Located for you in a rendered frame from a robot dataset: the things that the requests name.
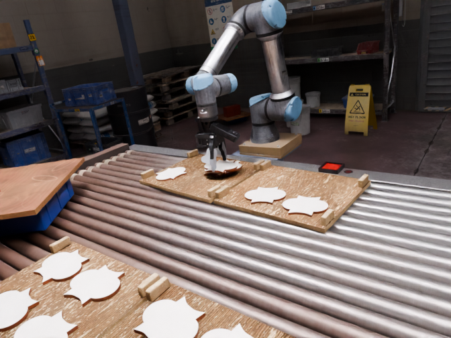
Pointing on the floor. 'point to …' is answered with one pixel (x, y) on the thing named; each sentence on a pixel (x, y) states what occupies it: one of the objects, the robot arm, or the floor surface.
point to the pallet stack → (172, 93)
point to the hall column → (129, 45)
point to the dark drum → (139, 135)
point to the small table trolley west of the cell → (91, 120)
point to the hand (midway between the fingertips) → (220, 165)
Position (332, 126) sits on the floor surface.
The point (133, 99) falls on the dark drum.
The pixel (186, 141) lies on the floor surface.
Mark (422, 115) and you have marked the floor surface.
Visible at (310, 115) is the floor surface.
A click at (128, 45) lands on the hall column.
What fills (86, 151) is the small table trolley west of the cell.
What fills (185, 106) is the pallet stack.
